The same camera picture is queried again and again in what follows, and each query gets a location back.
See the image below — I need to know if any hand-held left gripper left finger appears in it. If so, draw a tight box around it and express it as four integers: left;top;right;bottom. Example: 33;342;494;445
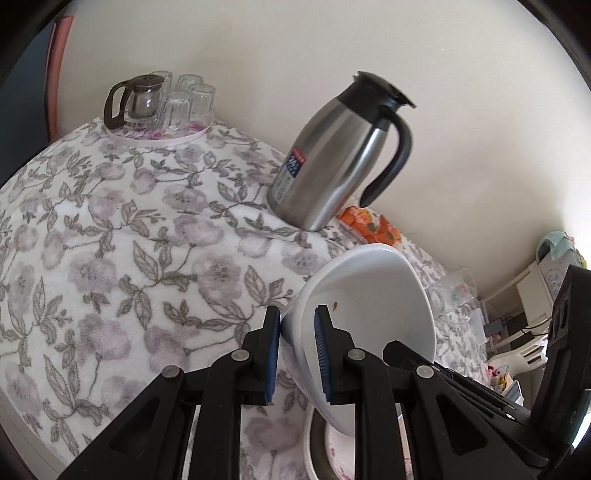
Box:
58;305;281;480

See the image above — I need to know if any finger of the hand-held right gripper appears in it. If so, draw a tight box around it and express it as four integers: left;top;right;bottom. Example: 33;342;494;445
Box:
382;340;551;480

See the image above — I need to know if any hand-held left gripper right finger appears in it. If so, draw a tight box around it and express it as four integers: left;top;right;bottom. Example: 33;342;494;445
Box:
314;305;502;480

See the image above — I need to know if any white square ceramic bowl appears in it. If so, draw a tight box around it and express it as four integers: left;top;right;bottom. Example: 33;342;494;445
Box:
279;244;437;437

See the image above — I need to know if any pile of small colourful items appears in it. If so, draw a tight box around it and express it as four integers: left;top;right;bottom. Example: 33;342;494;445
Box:
487;364;525;407

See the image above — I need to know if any white side table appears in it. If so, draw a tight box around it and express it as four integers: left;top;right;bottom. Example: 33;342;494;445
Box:
480;265;555;365

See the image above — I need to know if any white power strip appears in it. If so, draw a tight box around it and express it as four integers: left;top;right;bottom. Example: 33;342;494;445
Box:
471;302;491;344

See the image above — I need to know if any white green bag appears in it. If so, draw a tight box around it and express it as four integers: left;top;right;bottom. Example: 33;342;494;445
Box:
536;230;583;301

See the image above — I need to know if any clear glass mug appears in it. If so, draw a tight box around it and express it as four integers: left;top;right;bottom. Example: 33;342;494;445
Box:
425;265;481;333

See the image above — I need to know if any orange snack packet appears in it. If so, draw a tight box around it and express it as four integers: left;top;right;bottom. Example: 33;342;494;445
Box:
369;222;402;247
337;205;384;241

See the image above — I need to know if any floral grey tablecloth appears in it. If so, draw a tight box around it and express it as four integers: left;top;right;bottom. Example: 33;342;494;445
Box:
0;117;490;480

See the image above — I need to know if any stainless steel thermos jug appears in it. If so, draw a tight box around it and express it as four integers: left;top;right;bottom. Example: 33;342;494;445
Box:
267;71;419;232

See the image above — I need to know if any white round tray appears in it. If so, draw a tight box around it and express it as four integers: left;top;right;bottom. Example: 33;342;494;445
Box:
102;113;215;145

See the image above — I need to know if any dark blue cabinet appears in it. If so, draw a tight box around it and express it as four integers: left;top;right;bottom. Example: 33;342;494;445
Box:
0;41;51;185

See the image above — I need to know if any pink board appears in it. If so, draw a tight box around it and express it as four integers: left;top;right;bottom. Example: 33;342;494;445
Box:
46;14;75;139

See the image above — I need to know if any glass teapot with brown handle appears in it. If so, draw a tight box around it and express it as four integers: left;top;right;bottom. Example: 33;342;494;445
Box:
103;75;167;131

